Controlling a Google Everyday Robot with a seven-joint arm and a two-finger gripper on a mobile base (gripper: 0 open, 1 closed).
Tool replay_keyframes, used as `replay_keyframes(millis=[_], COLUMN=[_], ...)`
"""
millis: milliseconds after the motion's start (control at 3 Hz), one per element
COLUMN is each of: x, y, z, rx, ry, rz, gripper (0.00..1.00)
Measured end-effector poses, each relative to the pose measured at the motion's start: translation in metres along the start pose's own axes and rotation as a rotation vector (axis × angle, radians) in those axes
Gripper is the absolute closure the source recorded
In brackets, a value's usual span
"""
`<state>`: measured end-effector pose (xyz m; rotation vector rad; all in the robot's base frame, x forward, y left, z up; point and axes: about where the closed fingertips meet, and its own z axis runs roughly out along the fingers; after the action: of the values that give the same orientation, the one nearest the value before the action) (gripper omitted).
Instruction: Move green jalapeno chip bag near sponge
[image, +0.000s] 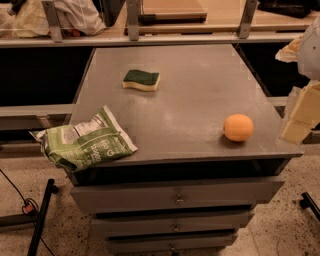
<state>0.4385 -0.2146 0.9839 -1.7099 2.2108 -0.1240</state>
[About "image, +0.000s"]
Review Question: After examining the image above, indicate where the green and yellow sponge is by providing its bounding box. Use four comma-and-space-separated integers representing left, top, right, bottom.
122, 69, 160, 92

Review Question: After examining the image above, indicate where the top grey drawer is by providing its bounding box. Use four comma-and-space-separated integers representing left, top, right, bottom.
71, 176, 284, 214

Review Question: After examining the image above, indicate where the grey drawer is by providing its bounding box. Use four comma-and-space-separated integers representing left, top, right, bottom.
71, 176, 284, 214
106, 232, 237, 254
92, 210, 254, 237

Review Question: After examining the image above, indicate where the bottom grey drawer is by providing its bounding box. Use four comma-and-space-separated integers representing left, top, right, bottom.
106, 232, 237, 254

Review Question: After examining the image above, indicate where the orange fruit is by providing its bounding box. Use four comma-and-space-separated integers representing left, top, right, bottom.
223, 114, 254, 142

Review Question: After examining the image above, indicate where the wooden board on shelf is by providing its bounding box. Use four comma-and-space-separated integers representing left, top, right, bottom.
138, 0, 207, 25

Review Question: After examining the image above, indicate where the black object top right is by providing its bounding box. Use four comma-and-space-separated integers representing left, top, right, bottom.
258, 0, 320, 19

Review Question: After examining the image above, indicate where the black cable with red clip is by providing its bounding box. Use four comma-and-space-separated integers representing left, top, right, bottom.
0, 168, 58, 256

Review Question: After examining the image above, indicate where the green jalapeno chip bag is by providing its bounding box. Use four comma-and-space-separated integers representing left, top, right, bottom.
31, 106, 137, 172

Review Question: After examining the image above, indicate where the middle grey drawer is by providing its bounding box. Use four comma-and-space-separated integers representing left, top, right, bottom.
92, 210, 254, 237

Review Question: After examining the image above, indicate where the grey metal shelf rail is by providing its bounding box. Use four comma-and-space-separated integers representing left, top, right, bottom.
0, 0, 320, 48

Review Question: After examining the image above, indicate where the black stand leg left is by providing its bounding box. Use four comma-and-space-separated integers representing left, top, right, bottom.
0, 179, 59, 256

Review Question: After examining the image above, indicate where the grey drawer cabinet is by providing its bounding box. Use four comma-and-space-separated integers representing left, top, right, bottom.
71, 44, 302, 253

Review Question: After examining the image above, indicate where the black stand foot right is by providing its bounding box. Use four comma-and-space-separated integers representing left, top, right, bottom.
299, 192, 320, 221

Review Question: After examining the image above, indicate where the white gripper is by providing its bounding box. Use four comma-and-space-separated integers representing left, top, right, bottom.
275, 17, 320, 144

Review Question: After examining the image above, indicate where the white cloth bag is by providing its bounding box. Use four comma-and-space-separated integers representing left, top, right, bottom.
0, 0, 106, 38

